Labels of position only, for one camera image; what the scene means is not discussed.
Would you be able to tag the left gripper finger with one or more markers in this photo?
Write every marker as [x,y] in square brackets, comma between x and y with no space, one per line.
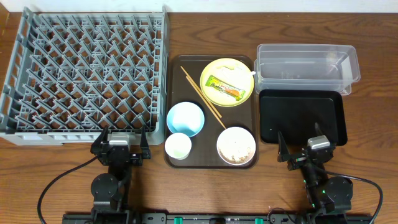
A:
[144,146]
[98,142]

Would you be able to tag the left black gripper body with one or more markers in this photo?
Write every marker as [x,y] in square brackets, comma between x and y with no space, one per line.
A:
[119,154]

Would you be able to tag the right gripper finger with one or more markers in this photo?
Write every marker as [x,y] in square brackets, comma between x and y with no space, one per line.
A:
[283,152]
[318,130]

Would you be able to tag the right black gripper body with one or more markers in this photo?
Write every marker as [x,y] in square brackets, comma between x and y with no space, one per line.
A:
[296,163]

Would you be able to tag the white cup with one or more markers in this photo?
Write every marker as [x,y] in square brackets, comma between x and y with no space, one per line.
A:
[178,146]

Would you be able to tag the rice food waste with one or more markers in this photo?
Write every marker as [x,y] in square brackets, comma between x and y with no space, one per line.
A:
[236,149]

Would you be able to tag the white tissue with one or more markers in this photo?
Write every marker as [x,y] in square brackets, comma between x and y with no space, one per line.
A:
[234,72]

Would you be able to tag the green snack bar wrapper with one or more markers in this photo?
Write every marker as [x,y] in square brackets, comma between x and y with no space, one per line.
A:
[224,87]

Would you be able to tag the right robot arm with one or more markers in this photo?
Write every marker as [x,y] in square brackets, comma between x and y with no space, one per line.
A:
[330,197]

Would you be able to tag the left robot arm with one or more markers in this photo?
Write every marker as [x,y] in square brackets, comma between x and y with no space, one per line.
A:
[110,190]

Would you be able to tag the black waste tray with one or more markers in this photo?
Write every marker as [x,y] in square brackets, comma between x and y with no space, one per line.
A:
[295,112]

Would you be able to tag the grey dishwasher rack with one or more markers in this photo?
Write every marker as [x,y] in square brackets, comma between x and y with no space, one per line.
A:
[71,75]

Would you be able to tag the light blue bowl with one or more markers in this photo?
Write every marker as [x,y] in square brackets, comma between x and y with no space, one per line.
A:
[186,118]

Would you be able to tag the clear plastic bin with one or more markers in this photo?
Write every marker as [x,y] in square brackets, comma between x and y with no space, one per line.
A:
[325,67]

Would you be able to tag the wooden chopstick lower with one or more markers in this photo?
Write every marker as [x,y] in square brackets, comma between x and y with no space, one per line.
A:
[207,103]

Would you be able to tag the wooden chopstick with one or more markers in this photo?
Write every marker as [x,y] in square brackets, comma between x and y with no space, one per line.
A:
[207,103]
[186,73]

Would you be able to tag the dark brown serving tray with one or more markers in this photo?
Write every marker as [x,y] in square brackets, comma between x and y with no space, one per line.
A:
[203,154]

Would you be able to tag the wooden chopstick upper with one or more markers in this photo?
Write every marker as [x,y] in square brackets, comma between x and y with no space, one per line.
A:
[186,73]

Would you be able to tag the yellow plate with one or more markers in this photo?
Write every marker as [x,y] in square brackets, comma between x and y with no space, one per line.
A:
[227,82]

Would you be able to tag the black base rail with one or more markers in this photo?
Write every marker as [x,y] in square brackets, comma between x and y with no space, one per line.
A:
[161,218]

